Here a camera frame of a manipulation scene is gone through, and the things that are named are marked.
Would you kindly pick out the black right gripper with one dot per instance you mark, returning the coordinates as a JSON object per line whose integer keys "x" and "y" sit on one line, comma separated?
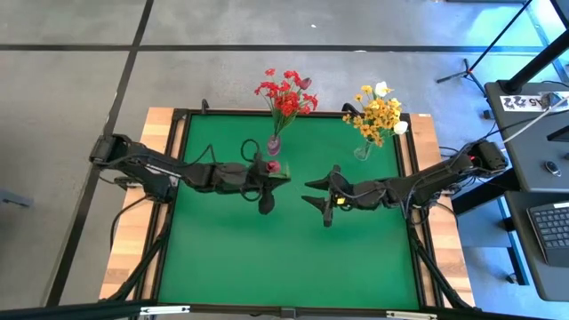
{"x": 364, "y": 195}

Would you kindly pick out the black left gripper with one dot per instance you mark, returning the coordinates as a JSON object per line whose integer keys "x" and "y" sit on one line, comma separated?
{"x": 255, "y": 178}

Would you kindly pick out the red artificial tulip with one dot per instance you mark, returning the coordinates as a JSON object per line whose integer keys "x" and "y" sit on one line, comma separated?
{"x": 306, "y": 83}
{"x": 273, "y": 166}

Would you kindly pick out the white artificial tulip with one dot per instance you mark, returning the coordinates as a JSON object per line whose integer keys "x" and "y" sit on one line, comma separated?
{"x": 401, "y": 127}
{"x": 381, "y": 89}

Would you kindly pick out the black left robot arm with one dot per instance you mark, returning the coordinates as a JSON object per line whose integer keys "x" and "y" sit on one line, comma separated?
{"x": 155, "y": 169}

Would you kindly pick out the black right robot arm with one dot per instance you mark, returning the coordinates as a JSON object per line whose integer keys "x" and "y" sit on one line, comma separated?
{"x": 444, "y": 178}

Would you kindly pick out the pink glass vase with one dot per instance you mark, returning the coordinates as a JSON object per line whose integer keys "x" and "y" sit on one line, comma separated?
{"x": 274, "y": 146}

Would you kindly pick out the clear glass vase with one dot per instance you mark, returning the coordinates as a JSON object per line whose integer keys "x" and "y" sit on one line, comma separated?
{"x": 362, "y": 153}

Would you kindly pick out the green table mat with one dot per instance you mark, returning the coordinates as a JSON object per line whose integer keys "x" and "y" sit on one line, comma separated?
{"x": 289, "y": 258}

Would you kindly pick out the black tripod light stand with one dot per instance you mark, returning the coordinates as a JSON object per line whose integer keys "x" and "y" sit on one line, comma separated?
{"x": 467, "y": 71}

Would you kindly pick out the blue desk leg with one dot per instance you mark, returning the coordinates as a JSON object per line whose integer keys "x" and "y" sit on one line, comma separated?
{"x": 518, "y": 258}

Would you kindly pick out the black desk with label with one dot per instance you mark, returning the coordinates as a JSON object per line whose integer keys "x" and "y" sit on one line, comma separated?
{"x": 533, "y": 151}

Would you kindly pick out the white paper label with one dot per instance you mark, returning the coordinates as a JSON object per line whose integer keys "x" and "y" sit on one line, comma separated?
{"x": 520, "y": 103}

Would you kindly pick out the black computer keyboard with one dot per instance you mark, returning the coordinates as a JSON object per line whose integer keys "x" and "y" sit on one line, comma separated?
{"x": 551, "y": 231}

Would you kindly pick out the black desk with keyboard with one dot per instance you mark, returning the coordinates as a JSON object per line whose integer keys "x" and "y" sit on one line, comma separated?
{"x": 538, "y": 284}

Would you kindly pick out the black metal beam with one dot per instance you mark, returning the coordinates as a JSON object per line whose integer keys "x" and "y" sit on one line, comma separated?
{"x": 66, "y": 311}

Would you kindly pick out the thick black pole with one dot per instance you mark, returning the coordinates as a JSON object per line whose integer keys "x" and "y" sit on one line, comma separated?
{"x": 538, "y": 62}

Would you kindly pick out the black frame clamp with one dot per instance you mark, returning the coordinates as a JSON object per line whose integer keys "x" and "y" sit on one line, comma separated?
{"x": 349, "y": 107}
{"x": 205, "y": 106}

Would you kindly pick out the black metal table frame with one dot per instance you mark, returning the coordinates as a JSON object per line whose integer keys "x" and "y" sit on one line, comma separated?
{"x": 222, "y": 112}

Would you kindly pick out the silver metal bracket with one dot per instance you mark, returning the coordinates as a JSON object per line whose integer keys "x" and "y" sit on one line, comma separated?
{"x": 164, "y": 309}
{"x": 411, "y": 315}

